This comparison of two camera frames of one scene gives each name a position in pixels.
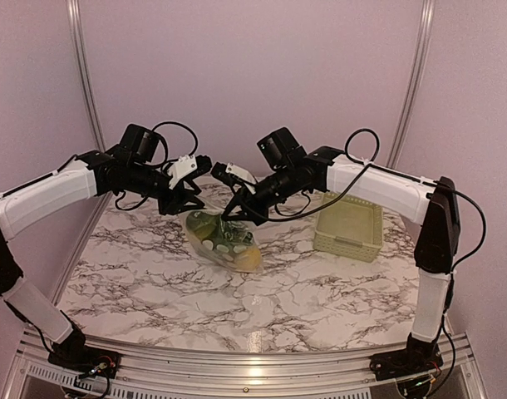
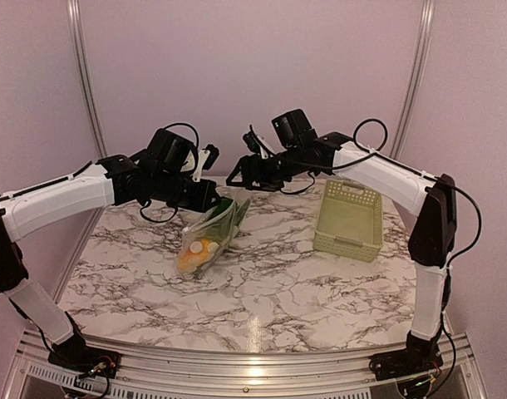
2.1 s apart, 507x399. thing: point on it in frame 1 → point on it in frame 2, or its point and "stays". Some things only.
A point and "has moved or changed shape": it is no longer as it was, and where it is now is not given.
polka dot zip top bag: x=232 y=244 has moved or changed shape
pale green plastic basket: x=349 y=227 stays
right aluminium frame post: x=412 y=81 stays
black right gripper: x=249 y=206 → x=247 y=163
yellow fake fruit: x=201 y=224 → x=199 y=251
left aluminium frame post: x=75 y=27 stays
